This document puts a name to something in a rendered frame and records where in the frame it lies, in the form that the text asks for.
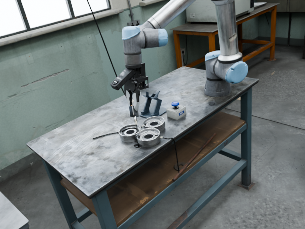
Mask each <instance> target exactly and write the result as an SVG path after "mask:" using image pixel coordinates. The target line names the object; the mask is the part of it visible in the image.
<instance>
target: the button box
mask: <svg viewBox="0 0 305 229"><path fill-rule="evenodd" d="M166 112H167V117H169V118H172V119H175V120H179V119H180V118H182V117H183V116H185V115H186V107H185V106H182V105H178V106H177V107H176V108H175V107H174V106H170V107H169V108H167V109H166Z"/></svg>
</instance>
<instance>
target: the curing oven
mask: <svg viewBox="0 0 305 229"><path fill-rule="evenodd" d="M235 11H236V17H239V16H241V15H244V14H246V13H247V15H249V14H250V12H252V11H254V0H235ZM186 16H187V22H191V24H194V22H217V19H216V8H215V4H214V3H213V2H211V0H195V1H194V2H193V3H192V4H191V5H190V6H188V7H187V8H186Z"/></svg>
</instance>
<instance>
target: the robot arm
mask: <svg viewBox="0 0 305 229"><path fill-rule="evenodd" d="M194 1H195V0H170V1H169V2H168V3H167V4H166V5H165V6H163V7H162V8H161V9H160V10H159V11H158V12H157V13H156V14H154V15H153V16H152V17H151V18H150V19H149V20H147V21H146V22H145V23H144V24H143V25H138V26H127V27H124V28H123V30H122V40H123V51H124V62H125V67H126V69H125V70H124V71H123V72H122V73H121V74H120V75H119V76H118V77H117V78H116V79H115V80H114V81H113V82H112V83H111V84H110V85H111V86H112V88H113V89H115V90H119V89H120V88H121V87H122V86H123V85H124V92H125V96H126V98H127V102H128V104H129V106H131V105H133V104H132V99H133V103H134V109H135V110H136V111H138V108H139V105H140V104H141V103H143V102H144V101H145V97H144V96H141V92H140V90H142V89H146V88H149V85H147V86H146V83H145V81H146V80H148V76H146V72H145V63H142V53H141V49H146V48H155V47H162V46H166V45H167V42H168V35H167V31H166V30H165V29H163V28H164V27H165V26H167V25H168V24H169V23H170V22H171V21H172V20H174V19H175V18H176V17H177V16H178V15H179V14H181V13H182V12H183V11H184V10H185V9H186V8H187V7H188V6H190V5H191V4H192V3H193V2H194ZM211 2H213V3H214V4H215V8H216V19H217V27H218V35H219V43H220V50H218V51H213V52H210V53H207V54H206V55H205V63H206V76H207V80H206V84H205V88H204V93H205V94H206V95H207V96H210V97H222V96H225V95H228V94H230V93H231V85H230V83H232V84H237V83H240V82H241V81H243V80H244V78H245V77H246V75H247V73H248V66H247V64H246V63H245V62H243V58H242V53H241V52H239V49H238V37H237V26H236V11H235V0H211Z"/></svg>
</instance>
